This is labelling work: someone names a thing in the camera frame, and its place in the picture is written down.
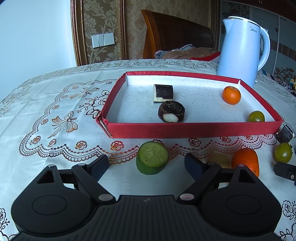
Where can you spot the white floral tablecloth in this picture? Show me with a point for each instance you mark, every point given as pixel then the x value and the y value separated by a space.
pixel 57 92

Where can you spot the white wall light switch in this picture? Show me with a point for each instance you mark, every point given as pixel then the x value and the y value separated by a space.
pixel 103 40

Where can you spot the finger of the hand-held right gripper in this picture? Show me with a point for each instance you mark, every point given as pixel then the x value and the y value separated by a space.
pixel 285 171

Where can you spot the green cucumber piece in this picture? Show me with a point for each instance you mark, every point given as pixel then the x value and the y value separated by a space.
pixel 152 160

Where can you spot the white electric kettle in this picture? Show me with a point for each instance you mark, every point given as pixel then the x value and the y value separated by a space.
pixel 240 53

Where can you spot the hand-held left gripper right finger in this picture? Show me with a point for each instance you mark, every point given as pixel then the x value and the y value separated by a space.
pixel 193 165

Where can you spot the wooden bed headboard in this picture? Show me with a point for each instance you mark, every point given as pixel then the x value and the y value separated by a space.
pixel 175 32

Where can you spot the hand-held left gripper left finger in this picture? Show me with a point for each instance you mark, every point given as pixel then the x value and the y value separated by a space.
pixel 100 166

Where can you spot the wooden wall frame moulding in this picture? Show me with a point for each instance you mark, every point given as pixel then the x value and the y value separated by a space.
pixel 77 23

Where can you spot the small mandarin orange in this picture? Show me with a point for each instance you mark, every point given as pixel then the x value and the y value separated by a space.
pixel 245 158
pixel 231 95

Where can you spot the colourful patterned blanket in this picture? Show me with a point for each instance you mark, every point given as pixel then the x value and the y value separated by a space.
pixel 291 85

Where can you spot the red shallow cardboard box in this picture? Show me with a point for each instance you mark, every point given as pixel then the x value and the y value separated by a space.
pixel 203 109

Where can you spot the beige pillow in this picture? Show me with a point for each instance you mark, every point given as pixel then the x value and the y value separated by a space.
pixel 185 54

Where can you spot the green tomato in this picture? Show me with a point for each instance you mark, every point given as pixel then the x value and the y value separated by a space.
pixel 283 152
pixel 256 116

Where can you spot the yellow-brown round fruit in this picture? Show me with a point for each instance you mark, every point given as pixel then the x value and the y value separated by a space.
pixel 219 160

